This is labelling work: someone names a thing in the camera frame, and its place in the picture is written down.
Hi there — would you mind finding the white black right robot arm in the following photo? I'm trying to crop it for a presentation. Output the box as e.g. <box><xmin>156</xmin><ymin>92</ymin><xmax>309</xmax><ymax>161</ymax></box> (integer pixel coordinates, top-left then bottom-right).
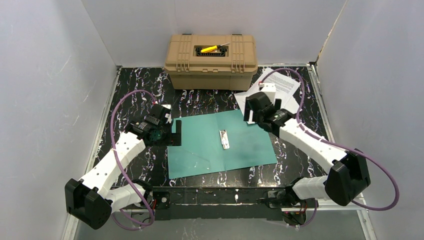
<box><xmin>245</xmin><ymin>92</ymin><xmax>371</xmax><ymax>206</ymax></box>

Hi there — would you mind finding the metal folder clip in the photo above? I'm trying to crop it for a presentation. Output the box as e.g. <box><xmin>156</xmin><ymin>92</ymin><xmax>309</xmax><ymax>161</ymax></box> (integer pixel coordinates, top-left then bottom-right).
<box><xmin>219</xmin><ymin>130</ymin><xmax>230</xmax><ymax>150</ymax></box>

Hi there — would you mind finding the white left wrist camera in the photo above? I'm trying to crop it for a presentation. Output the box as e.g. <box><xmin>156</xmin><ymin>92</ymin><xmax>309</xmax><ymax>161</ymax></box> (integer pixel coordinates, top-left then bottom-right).
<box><xmin>152</xmin><ymin>104</ymin><xmax>171</xmax><ymax>116</ymax></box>

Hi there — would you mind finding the printed white paper sheet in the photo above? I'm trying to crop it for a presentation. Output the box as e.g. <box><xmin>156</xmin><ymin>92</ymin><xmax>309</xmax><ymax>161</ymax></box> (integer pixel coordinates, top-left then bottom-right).
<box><xmin>247</xmin><ymin>67</ymin><xmax>301</xmax><ymax>97</ymax></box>

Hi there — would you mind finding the yellow handled screwdriver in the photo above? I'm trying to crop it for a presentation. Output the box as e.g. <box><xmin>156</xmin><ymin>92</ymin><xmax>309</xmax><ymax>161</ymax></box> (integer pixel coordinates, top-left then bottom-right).
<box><xmin>200</xmin><ymin>42</ymin><xmax>230</xmax><ymax>54</ymax></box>

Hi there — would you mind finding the teal paper folder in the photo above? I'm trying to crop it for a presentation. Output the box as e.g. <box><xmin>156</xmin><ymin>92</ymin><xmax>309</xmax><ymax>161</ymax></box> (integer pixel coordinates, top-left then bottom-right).
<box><xmin>167</xmin><ymin>110</ymin><xmax>277</xmax><ymax>179</ymax></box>

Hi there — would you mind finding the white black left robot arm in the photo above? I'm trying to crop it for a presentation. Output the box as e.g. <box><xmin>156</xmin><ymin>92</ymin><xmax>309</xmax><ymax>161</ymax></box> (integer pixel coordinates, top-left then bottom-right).
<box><xmin>64</xmin><ymin>103</ymin><xmax>182</xmax><ymax>230</ymax></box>

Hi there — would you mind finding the aluminium frame rail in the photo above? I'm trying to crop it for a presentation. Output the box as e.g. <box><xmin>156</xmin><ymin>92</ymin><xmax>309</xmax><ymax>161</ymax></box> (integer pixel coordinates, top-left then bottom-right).
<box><xmin>61</xmin><ymin>195</ymin><xmax>369</xmax><ymax>240</ymax></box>

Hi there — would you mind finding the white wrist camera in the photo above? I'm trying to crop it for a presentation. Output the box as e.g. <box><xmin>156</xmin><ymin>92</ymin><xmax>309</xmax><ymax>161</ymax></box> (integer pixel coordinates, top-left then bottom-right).
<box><xmin>152</xmin><ymin>104</ymin><xmax>171</xmax><ymax>116</ymax></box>
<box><xmin>258</xmin><ymin>82</ymin><xmax>277</xmax><ymax>104</ymax></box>

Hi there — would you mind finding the lower white paper sheet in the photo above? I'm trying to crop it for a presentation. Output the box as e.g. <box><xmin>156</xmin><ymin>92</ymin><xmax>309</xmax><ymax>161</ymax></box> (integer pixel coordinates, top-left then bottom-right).
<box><xmin>233</xmin><ymin>88</ymin><xmax>299</xmax><ymax>116</ymax></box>

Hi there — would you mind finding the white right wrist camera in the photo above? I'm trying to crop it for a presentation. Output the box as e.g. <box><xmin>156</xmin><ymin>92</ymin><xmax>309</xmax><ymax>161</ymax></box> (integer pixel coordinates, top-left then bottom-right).
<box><xmin>258</xmin><ymin>82</ymin><xmax>277</xmax><ymax>104</ymax></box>

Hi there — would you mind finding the tan plastic toolbox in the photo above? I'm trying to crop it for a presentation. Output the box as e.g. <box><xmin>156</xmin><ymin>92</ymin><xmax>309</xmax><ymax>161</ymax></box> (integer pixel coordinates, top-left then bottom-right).
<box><xmin>164</xmin><ymin>34</ymin><xmax>258</xmax><ymax>91</ymax></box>

